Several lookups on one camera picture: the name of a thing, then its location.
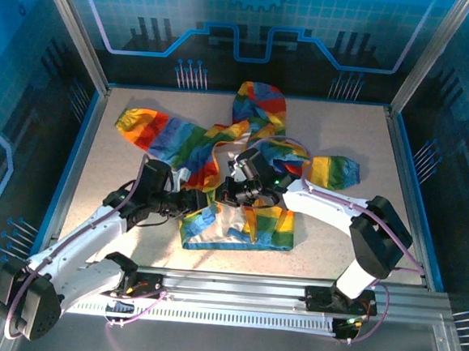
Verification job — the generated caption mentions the small black controller box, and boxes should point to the small black controller box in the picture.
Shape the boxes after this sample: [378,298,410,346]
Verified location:
[331,317,365,344]

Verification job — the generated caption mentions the aluminium frame post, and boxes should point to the aluminium frame post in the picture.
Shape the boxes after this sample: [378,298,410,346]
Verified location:
[387,0,469,122]
[26,0,118,96]

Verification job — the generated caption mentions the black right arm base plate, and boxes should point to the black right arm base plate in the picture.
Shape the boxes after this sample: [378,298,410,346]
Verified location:
[304,285,380,318]

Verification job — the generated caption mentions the aluminium mounting rail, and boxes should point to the aluminium mounting rail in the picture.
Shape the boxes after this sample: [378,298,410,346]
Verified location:
[62,261,454,323]

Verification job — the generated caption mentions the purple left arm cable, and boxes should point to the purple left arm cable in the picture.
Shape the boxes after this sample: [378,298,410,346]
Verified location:
[2,148,151,350]

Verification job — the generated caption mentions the white slotted cable duct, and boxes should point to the white slotted cable duct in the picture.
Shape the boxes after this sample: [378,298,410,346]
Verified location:
[73,295,338,336]

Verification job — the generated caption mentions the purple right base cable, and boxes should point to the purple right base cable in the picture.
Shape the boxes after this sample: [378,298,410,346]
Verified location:
[337,280,392,348]

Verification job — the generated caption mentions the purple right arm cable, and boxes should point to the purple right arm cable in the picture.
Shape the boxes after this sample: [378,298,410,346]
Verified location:
[233,132,437,276]

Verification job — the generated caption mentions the aluminium side rail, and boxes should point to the aluminium side rail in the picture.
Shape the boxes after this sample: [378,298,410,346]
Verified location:
[35,81,113,258]
[370,106,446,289]

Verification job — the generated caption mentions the rainbow striped zip jacket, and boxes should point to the rainbow striped zip jacket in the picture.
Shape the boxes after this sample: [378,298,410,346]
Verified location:
[105,71,367,263]

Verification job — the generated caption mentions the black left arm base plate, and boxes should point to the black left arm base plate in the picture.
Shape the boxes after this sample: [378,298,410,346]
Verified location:
[110,269,168,302]

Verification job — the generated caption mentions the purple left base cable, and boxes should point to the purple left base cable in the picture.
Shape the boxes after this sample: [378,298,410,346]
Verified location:
[102,285,168,332]

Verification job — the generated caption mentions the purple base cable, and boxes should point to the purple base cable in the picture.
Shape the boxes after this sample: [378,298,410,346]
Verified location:
[337,280,392,348]
[102,285,168,332]

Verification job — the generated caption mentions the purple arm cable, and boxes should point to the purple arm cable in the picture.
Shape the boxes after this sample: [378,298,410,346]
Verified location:
[2,148,151,350]
[233,132,437,276]

